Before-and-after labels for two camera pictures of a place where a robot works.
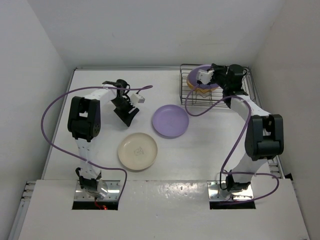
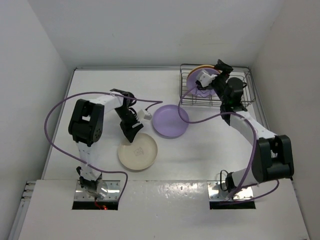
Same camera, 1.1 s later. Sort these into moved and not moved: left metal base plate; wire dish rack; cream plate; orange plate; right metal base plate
Moved: orange plate
Not moved: left metal base plate; right metal base plate; wire dish rack; cream plate
